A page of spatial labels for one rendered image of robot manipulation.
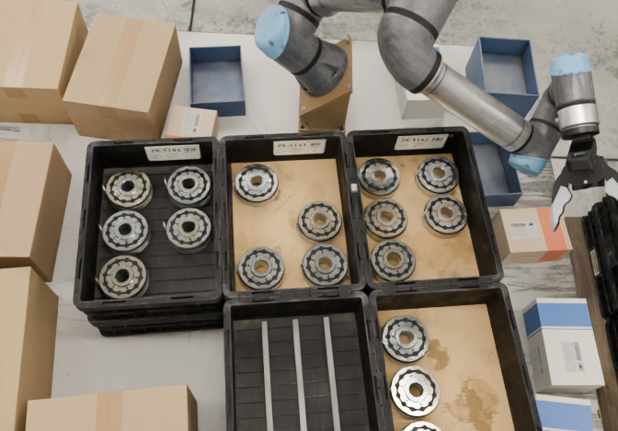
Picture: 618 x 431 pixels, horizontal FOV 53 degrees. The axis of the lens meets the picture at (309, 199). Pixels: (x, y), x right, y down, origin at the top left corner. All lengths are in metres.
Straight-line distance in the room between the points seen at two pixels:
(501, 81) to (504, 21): 1.33
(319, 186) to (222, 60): 0.57
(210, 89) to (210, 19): 1.18
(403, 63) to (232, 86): 0.73
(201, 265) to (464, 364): 0.62
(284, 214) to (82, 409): 0.60
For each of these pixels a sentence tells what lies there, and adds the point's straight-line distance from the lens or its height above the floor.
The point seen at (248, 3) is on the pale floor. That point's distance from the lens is 3.06.
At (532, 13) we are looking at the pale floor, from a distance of 3.29.
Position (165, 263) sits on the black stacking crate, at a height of 0.83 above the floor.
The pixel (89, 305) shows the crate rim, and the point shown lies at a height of 0.93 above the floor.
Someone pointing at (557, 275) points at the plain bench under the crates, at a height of 0.70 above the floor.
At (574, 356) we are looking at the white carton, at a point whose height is 0.79.
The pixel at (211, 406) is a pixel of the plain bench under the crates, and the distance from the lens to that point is 1.48.
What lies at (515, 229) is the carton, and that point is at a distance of 1.64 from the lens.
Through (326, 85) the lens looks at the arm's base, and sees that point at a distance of 1.64.
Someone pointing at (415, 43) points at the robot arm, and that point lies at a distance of 1.23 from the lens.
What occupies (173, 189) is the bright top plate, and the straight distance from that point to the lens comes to 1.49.
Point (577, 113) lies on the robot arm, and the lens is 1.34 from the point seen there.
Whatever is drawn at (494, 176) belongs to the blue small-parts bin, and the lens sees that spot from 1.78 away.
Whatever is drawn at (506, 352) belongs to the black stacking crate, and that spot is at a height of 0.88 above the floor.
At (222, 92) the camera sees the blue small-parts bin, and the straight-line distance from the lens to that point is 1.83.
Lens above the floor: 2.15
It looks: 62 degrees down
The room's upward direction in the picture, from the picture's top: 7 degrees clockwise
